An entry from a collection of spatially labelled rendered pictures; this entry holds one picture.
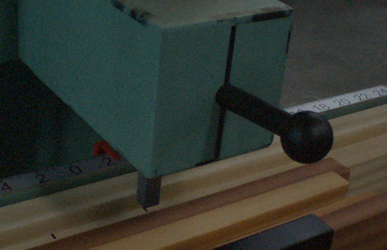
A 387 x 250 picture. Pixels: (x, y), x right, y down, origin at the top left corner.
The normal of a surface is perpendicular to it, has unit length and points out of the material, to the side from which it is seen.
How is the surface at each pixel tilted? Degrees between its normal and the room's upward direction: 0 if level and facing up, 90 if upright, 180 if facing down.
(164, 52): 90
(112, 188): 0
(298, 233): 0
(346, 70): 0
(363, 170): 90
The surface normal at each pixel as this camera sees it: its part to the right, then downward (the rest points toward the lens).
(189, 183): 0.58, 0.43
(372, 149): 0.10, -0.88
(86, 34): -0.81, 0.19
